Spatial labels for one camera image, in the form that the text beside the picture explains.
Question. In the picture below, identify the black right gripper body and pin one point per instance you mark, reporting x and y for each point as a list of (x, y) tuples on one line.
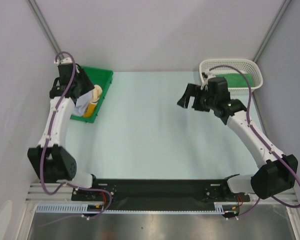
[(196, 100)]

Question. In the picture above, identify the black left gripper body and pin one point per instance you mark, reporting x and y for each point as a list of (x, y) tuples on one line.
[(84, 84)]

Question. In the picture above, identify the white towel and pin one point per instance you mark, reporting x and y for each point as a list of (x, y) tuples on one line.
[(82, 103)]

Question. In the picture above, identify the green towel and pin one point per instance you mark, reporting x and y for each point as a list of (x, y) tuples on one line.
[(235, 80)]

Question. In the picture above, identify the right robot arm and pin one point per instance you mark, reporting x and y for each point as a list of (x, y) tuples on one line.
[(275, 169)]

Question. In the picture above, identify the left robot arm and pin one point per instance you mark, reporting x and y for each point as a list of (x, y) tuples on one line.
[(50, 160)]

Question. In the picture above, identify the yellow towel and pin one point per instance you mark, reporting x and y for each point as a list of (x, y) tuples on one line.
[(96, 95)]

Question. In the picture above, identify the green plastic bin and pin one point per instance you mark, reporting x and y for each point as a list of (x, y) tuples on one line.
[(101, 80)]

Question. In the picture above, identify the white perforated basket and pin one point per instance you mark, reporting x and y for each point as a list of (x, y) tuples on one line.
[(239, 73)]

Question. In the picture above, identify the grey cable duct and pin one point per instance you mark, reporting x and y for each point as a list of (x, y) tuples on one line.
[(91, 209)]

